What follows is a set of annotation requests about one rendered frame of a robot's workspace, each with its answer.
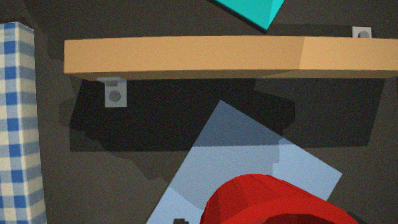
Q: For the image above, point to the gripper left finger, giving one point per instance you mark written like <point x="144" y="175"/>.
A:
<point x="180" y="221"/>

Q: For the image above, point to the blue and white checked towel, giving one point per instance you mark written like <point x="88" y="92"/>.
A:
<point x="21" y="185"/>

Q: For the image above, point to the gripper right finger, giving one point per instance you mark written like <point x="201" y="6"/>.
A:
<point x="357" y="218"/>

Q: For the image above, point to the red cup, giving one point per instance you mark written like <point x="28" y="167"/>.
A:
<point x="251" y="197"/>

